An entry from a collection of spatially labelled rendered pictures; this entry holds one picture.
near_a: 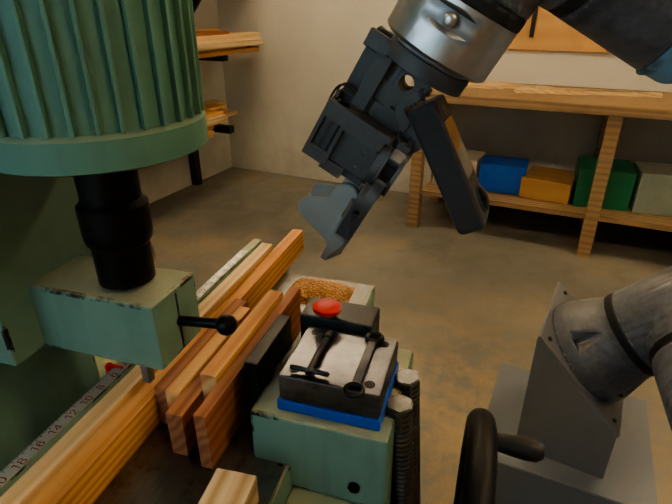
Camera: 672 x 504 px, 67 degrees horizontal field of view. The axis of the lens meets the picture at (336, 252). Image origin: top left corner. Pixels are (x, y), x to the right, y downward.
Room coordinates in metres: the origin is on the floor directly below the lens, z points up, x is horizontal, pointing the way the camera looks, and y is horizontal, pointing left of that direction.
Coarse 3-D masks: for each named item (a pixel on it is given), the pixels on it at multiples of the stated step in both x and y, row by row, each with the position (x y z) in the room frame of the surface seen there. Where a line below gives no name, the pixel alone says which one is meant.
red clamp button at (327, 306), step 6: (318, 300) 0.46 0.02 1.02; (324, 300) 0.46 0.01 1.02; (330, 300) 0.46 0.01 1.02; (336, 300) 0.46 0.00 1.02; (318, 306) 0.44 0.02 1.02; (324, 306) 0.44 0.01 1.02; (330, 306) 0.44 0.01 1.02; (336, 306) 0.44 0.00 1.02; (318, 312) 0.44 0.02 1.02; (324, 312) 0.44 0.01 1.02; (330, 312) 0.44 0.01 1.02; (336, 312) 0.44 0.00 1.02
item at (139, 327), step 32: (32, 288) 0.41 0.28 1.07; (64, 288) 0.40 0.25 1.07; (96, 288) 0.40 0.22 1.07; (160, 288) 0.40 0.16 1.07; (192, 288) 0.43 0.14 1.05; (64, 320) 0.40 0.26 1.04; (96, 320) 0.39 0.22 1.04; (128, 320) 0.38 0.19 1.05; (160, 320) 0.38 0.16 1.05; (96, 352) 0.39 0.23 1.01; (128, 352) 0.38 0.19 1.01; (160, 352) 0.37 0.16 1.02
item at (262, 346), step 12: (276, 324) 0.45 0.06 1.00; (288, 324) 0.46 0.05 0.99; (264, 336) 0.43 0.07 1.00; (276, 336) 0.43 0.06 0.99; (288, 336) 0.46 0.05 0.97; (264, 348) 0.41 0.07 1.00; (276, 348) 0.43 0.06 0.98; (288, 348) 0.46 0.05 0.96; (252, 360) 0.39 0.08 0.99; (264, 360) 0.40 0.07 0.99; (276, 360) 0.43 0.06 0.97; (252, 372) 0.39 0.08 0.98; (264, 372) 0.40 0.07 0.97; (252, 384) 0.39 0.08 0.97; (264, 384) 0.40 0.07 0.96; (252, 396) 0.39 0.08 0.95
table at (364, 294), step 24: (288, 288) 0.69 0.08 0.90; (360, 288) 0.69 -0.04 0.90; (168, 432) 0.39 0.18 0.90; (240, 432) 0.39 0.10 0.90; (144, 456) 0.36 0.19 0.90; (168, 456) 0.36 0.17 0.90; (192, 456) 0.36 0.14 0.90; (240, 456) 0.36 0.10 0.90; (120, 480) 0.33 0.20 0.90; (144, 480) 0.33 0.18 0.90; (168, 480) 0.33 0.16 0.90; (192, 480) 0.33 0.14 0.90; (264, 480) 0.33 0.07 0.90; (288, 480) 0.34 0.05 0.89
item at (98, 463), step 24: (288, 240) 0.79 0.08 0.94; (264, 264) 0.70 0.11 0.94; (288, 264) 0.76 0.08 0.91; (240, 288) 0.63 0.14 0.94; (264, 288) 0.67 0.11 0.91; (216, 312) 0.56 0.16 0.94; (144, 384) 0.42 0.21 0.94; (144, 408) 0.39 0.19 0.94; (120, 432) 0.36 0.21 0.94; (144, 432) 0.38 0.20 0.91; (96, 456) 0.33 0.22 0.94; (120, 456) 0.35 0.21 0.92; (72, 480) 0.30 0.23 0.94; (96, 480) 0.32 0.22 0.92
